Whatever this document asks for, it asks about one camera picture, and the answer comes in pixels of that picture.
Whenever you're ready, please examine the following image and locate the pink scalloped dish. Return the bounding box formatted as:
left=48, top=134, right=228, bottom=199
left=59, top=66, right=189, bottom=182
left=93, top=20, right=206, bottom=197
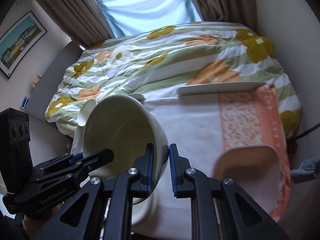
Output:
left=213, top=146, right=289, bottom=221

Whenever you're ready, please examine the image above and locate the white ribbed bowl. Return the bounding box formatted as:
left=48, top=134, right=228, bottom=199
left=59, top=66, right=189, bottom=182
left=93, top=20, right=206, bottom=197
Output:
left=77, top=99, right=97, bottom=127

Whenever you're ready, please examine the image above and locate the large white plate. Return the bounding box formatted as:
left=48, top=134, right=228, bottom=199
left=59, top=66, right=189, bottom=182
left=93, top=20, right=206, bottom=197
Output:
left=131, top=191, right=157, bottom=226

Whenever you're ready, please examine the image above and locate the cream round bowl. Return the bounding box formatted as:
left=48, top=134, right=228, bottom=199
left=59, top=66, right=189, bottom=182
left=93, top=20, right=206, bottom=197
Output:
left=82, top=95, right=169, bottom=190

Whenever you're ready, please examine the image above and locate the person's left hand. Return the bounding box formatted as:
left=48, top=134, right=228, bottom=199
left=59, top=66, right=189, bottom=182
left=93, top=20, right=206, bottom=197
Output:
left=22, top=205, right=60, bottom=237

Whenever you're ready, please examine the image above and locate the grey bed headboard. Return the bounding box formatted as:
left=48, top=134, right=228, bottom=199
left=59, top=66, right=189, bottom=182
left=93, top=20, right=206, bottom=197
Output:
left=25, top=41, right=83, bottom=123

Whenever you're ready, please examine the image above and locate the blue white small box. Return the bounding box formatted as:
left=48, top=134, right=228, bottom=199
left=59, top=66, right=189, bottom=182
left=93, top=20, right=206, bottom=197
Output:
left=21, top=96, right=29, bottom=109

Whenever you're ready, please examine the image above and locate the small plush toy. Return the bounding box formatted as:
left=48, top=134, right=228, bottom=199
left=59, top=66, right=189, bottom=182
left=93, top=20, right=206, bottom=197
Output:
left=30, top=74, right=41, bottom=89

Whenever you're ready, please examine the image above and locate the white floral tablecloth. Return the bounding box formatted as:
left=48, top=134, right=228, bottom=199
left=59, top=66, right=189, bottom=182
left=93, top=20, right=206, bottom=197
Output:
left=133, top=84, right=291, bottom=239

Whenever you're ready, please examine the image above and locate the framed town picture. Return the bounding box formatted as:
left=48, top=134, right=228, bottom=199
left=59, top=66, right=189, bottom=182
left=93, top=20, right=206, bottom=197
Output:
left=0, top=11, right=47, bottom=79

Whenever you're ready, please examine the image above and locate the floral green orange duvet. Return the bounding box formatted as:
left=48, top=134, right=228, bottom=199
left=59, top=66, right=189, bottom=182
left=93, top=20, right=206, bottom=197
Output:
left=44, top=22, right=301, bottom=137

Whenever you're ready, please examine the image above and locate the brown left curtain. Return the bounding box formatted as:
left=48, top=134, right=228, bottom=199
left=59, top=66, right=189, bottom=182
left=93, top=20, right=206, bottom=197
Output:
left=36, top=0, right=114, bottom=48

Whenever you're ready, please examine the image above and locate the brown curtain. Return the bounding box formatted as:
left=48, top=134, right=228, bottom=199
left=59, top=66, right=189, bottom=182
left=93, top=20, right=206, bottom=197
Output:
left=192, top=0, right=257, bottom=30
left=36, top=0, right=114, bottom=48

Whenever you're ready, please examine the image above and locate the light blue window cloth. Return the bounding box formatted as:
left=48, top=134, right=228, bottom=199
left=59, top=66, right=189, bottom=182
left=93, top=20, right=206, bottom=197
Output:
left=97, top=0, right=201, bottom=37

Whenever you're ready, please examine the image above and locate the brown right curtain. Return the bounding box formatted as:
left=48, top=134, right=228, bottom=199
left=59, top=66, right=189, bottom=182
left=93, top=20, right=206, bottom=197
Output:
left=192, top=0, right=257, bottom=30

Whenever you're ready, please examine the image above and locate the black cable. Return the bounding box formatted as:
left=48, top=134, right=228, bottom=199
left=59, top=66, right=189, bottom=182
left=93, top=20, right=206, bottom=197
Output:
left=287, top=122, right=320, bottom=140

